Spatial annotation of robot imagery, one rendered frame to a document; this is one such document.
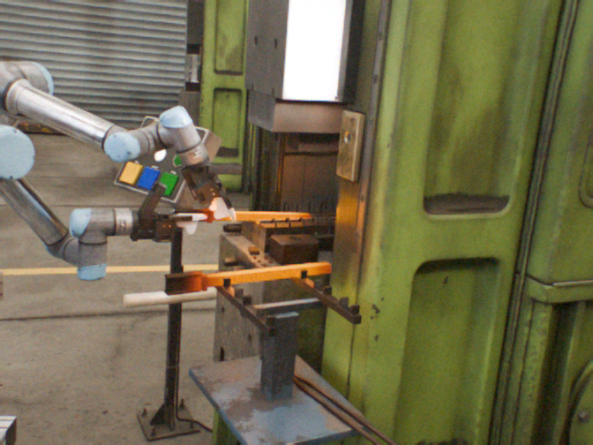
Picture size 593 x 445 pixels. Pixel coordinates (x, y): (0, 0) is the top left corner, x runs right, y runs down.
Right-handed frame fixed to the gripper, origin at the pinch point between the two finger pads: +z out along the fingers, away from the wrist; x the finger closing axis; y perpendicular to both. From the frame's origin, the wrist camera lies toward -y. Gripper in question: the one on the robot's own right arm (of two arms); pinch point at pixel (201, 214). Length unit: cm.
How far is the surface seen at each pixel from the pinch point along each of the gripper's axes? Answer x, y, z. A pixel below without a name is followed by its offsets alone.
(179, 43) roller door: -766, -38, 203
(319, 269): 36.4, 5.8, 20.6
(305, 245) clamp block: 19.8, 4.5, 24.5
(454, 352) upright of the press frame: 42, 30, 63
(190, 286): 38.6, 7.5, -14.1
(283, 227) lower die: 7.7, 2.3, 22.7
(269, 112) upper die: 4.7, -30.5, 16.5
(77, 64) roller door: -783, 3, 76
